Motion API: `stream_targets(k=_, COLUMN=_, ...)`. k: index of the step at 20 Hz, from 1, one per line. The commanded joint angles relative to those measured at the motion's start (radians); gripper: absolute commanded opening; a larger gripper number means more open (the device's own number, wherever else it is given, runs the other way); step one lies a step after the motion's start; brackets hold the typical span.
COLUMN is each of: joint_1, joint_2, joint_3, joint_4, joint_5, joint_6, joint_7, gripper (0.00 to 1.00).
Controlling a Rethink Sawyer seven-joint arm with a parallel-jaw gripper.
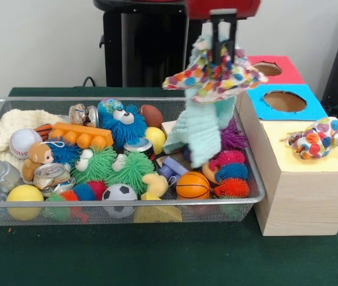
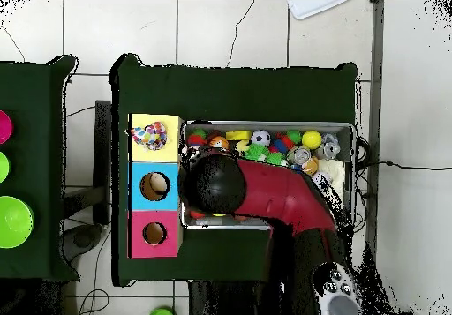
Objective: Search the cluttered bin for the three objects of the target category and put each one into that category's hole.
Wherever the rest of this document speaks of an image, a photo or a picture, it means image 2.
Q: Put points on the polka dot cloth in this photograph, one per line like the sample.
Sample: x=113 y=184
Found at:
x=152 y=136

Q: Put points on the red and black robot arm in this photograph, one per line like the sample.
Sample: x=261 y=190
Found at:
x=275 y=188

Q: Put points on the wooden box with three holes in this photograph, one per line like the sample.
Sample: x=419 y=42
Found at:
x=166 y=219

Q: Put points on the shallow silver mesh bin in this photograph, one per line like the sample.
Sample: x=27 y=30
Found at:
x=348 y=131

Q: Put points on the orange mini basketball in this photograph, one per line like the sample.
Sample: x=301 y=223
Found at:
x=218 y=142

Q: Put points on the green spiky rubber ball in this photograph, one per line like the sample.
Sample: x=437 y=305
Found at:
x=254 y=152

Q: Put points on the yellow foam wedge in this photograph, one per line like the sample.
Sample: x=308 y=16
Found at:
x=238 y=135

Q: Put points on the multicolour spiky caterpillar toy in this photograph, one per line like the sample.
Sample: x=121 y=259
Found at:
x=196 y=139

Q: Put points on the small soccer ball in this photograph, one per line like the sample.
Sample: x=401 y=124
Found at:
x=260 y=138

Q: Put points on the green spiky toy with eyes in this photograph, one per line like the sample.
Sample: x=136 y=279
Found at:
x=275 y=159

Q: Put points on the dark green tablecloth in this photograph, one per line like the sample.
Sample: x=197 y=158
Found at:
x=35 y=92
x=229 y=89

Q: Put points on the yellow ball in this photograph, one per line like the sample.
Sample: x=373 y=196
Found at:
x=311 y=139

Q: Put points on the white baseball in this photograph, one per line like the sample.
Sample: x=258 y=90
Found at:
x=319 y=178

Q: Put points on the grey plastic robot toy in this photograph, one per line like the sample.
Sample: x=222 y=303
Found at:
x=330 y=147

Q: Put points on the black stand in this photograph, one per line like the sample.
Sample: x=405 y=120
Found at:
x=103 y=152

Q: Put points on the grey rounded stand foot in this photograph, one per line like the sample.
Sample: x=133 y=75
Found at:
x=83 y=239

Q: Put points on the white tray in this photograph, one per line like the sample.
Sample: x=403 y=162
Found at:
x=310 y=8

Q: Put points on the large green bowl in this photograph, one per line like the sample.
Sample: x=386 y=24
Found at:
x=14 y=223

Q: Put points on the small green bowl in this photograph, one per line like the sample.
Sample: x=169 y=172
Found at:
x=3 y=166

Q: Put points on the pink bowl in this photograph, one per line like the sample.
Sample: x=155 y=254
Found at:
x=4 y=127

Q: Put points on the grey metal post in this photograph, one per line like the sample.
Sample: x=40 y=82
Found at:
x=374 y=46

